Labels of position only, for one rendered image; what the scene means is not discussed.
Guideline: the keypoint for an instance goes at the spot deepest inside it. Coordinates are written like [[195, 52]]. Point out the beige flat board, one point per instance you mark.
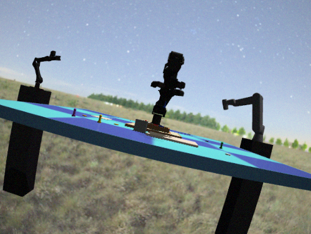
[[173, 139]]

